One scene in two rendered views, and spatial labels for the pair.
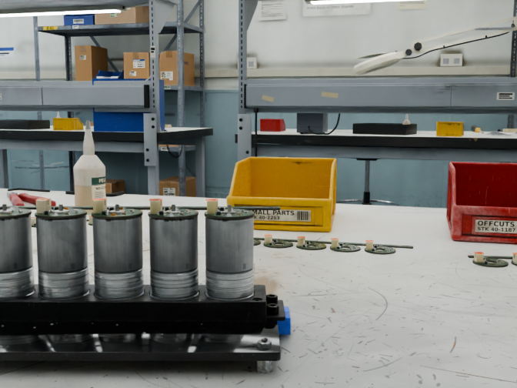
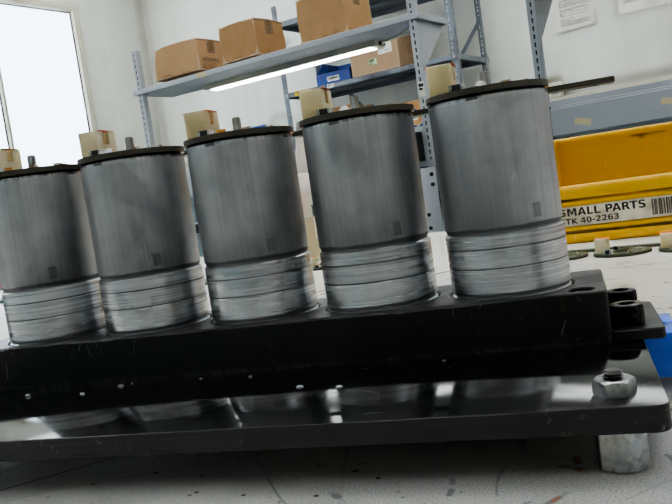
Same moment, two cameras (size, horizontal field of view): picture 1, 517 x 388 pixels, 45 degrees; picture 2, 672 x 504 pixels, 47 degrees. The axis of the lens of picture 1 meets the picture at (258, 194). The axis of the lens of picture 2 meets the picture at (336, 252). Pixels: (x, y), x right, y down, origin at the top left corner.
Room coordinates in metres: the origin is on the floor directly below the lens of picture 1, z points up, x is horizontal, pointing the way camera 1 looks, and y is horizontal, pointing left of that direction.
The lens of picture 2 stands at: (0.14, 0.00, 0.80)
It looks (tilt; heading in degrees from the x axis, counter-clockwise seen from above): 4 degrees down; 18
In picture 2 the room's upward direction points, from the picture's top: 8 degrees counter-clockwise
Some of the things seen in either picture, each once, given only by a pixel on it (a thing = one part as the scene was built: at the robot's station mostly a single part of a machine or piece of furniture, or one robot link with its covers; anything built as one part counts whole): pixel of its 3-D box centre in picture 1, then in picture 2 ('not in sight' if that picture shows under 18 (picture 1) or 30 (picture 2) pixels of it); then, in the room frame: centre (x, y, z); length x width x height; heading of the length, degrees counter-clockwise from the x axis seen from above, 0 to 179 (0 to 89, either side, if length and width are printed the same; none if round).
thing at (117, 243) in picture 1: (118, 260); (254, 241); (0.31, 0.07, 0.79); 0.02 x 0.02 x 0.05
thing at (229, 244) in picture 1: (229, 260); (501, 209); (0.31, 0.01, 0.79); 0.02 x 0.02 x 0.05
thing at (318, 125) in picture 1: (312, 122); not in sight; (2.78, -0.24, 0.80); 0.15 x 0.12 x 0.10; 166
